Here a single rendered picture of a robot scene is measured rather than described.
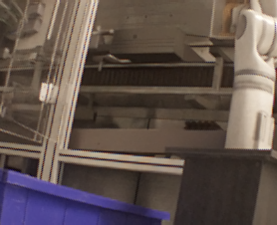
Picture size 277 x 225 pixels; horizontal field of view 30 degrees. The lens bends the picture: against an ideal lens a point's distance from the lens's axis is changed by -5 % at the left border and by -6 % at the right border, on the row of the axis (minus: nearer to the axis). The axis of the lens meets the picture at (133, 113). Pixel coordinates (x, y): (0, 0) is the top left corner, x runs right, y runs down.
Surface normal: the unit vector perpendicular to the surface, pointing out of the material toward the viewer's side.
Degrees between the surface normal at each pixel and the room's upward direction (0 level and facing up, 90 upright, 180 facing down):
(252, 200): 90
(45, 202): 90
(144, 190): 90
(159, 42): 90
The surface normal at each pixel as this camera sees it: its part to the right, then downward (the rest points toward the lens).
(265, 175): 0.77, 0.00
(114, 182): -0.51, -0.26
